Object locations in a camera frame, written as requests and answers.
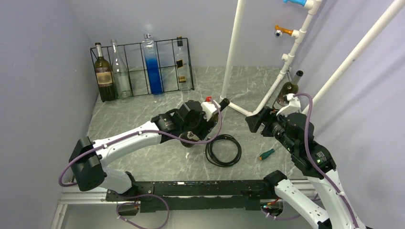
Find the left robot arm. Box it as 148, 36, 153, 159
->
67, 98, 226, 200

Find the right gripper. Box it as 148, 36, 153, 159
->
245, 104, 297, 152

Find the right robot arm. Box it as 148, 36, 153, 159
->
245, 107, 366, 229

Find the white PVC pipe frame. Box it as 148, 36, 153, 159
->
220, 0, 405, 116

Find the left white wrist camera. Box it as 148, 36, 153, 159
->
201, 96, 221, 121

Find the dark green wine bottle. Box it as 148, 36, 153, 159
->
179, 97, 230, 147

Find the green handled screwdriver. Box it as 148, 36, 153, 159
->
259, 145, 281, 160

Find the brown-green wine bottle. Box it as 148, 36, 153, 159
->
273, 70, 304, 109

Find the olive green wine bottle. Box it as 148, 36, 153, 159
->
94, 42, 117, 102

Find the aluminium rail frame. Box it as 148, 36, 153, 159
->
55, 186, 296, 229

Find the blue rectangular glass bottle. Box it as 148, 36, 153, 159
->
142, 33, 163, 94

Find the orange plastic peg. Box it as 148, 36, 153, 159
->
274, 25, 293, 37

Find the black wire wine rack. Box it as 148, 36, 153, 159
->
90, 37, 194, 99

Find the blue plastic peg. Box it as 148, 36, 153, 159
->
283, 0, 307, 7

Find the clear square liquor bottle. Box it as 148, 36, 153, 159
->
175, 36, 192, 90

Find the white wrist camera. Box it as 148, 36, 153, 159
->
276, 94, 301, 117
201, 96, 221, 121

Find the coiled black cable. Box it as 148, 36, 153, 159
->
205, 134, 242, 168

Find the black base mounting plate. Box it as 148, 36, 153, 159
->
106, 180, 277, 213

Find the clear round glass bottle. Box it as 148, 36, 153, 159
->
110, 39, 133, 98

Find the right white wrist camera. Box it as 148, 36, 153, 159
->
276, 94, 301, 117

